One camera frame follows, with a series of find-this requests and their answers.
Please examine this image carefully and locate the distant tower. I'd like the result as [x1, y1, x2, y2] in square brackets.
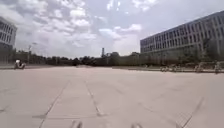
[100, 47, 106, 58]

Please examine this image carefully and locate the long row of trees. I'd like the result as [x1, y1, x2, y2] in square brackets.
[13, 49, 224, 68]

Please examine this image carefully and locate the grey stone slab plaza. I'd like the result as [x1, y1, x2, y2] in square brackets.
[0, 65, 224, 128]

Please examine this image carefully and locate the robot's own part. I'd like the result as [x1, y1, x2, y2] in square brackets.
[130, 122, 144, 128]
[70, 120, 83, 128]

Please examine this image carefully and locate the row of parked bicycles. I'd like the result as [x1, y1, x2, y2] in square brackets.
[159, 61, 224, 75]

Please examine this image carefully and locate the long grey windowed building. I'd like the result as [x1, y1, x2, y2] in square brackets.
[139, 10, 224, 65]

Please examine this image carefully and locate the pale building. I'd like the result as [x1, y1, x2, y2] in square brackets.
[0, 15, 18, 65]

